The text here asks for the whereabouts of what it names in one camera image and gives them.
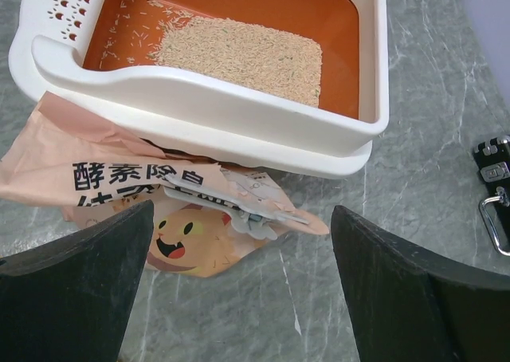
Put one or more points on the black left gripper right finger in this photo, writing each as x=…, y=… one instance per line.
x=407, y=303

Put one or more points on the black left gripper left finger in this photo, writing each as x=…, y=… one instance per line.
x=71, y=299

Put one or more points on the pink cat litter bag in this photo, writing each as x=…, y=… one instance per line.
x=207, y=216

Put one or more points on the white orange litter box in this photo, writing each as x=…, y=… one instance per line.
x=95, y=53

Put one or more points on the beige cat litter pile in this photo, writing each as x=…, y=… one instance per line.
x=276, y=62

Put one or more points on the black case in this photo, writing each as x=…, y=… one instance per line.
x=492, y=160

